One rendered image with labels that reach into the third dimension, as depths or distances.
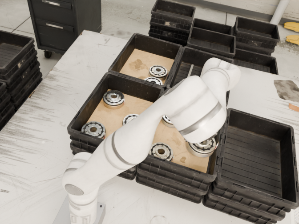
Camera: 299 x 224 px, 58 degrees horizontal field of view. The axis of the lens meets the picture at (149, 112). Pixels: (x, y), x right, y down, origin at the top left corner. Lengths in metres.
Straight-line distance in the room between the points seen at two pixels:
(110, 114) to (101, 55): 0.66
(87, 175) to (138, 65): 0.97
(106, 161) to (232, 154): 0.74
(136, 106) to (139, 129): 0.78
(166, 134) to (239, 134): 0.35
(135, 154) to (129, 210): 0.61
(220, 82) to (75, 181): 0.43
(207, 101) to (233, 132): 0.87
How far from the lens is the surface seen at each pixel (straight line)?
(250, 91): 1.81
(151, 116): 0.50
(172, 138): 1.21
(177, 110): 0.46
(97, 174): 0.67
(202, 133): 0.46
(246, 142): 1.32
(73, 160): 0.79
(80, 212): 0.92
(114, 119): 1.24
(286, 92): 1.93
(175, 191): 1.18
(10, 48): 2.35
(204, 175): 1.02
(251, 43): 2.73
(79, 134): 1.07
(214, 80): 0.62
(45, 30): 2.79
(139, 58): 1.60
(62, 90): 1.59
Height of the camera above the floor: 1.77
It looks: 47 degrees down
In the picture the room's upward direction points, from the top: 10 degrees clockwise
